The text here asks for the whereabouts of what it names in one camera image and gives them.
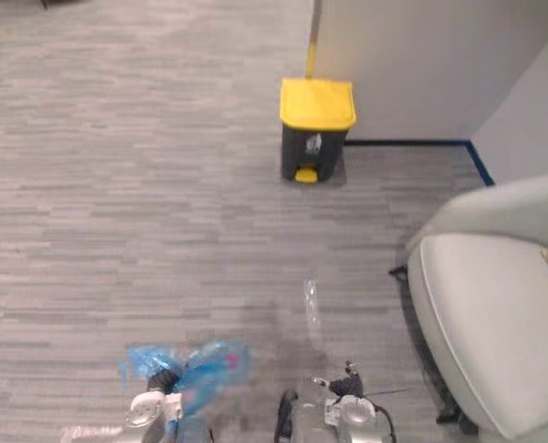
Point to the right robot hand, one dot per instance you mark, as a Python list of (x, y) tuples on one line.
[(349, 384)]

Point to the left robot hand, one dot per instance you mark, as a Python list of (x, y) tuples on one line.
[(162, 380)]

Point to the blue plastic rubbish bag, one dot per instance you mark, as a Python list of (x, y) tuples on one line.
[(209, 369)]

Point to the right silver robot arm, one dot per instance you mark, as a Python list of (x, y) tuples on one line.
[(357, 417)]

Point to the yellow trash can pedal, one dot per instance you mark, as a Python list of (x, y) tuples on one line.
[(306, 175)]

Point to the grey trash can yellow lid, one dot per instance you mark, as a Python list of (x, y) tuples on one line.
[(316, 124)]

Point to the white upholstered armchair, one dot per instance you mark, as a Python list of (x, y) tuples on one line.
[(481, 295)]

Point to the yellow corner guard strip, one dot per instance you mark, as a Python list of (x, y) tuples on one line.
[(312, 44)]

